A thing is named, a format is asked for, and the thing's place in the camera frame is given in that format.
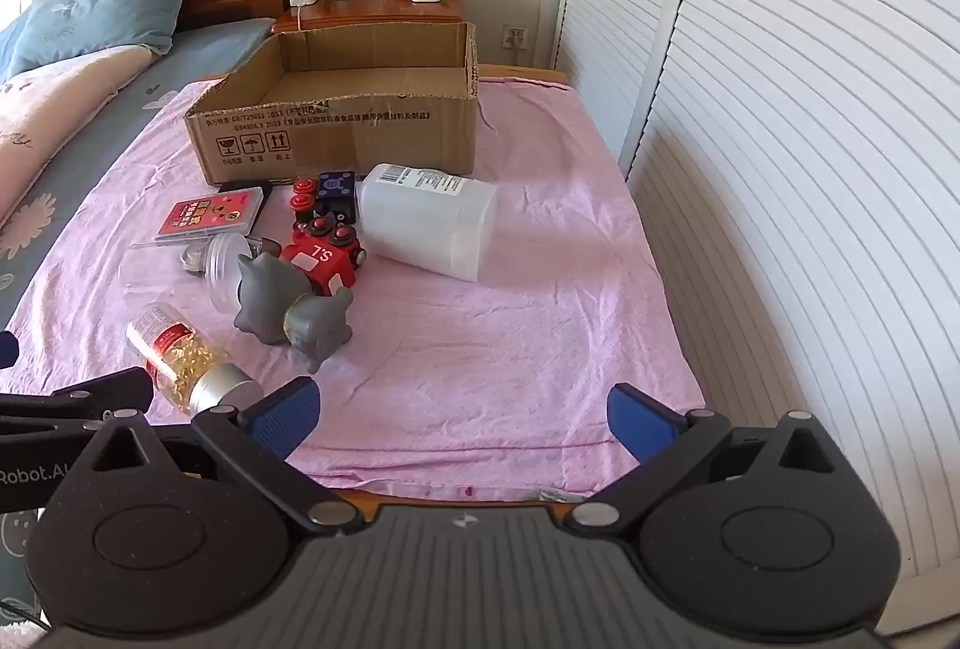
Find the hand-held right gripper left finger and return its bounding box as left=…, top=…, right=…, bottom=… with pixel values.
left=86, top=377, right=368, bottom=537

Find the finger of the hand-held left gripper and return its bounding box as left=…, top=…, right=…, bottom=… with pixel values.
left=0, top=367, right=151, bottom=440

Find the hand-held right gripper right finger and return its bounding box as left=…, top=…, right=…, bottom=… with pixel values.
left=562, top=383, right=845, bottom=537

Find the grey toy animal figure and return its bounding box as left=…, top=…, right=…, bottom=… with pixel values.
left=232, top=251, right=355, bottom=374

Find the gold capsule bottle silver cap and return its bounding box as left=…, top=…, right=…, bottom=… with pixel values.
left=124, top=301, right=263, bottom=417

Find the red toy train car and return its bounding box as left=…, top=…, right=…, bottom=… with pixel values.
left=281, top=220, right=372, bottom=297

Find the clear plastic jar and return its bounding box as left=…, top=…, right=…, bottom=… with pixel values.
left=124, top=232, right=256, bottom=316

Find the red card case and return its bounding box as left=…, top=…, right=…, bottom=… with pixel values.
left=154, top=187, right=269, bottom=243

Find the dark blue toy train car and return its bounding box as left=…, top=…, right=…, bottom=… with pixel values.
left=291, top=171, right=359, bottom=228

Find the white plastic container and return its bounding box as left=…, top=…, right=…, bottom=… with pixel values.
left=352, top=163, right=500, bottom=281

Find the brown cardboard box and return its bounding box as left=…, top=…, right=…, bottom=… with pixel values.
left=184, top=22, right=481, bottom=186

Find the pink towel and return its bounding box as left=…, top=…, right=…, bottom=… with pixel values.
left=0, top=77, right=706, bottom=494

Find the white louvered closet door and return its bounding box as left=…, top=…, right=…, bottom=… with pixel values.
left=551, top=0, right=710, bottom=170
left=619, top=0, right=960, bottom=635

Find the blue floral bed sheet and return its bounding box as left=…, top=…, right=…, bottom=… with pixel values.
left=0, top=17, right=278, bottom=620

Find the wooden nightstand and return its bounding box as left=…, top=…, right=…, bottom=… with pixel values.
left=271, top=0, right=466, bottom=36

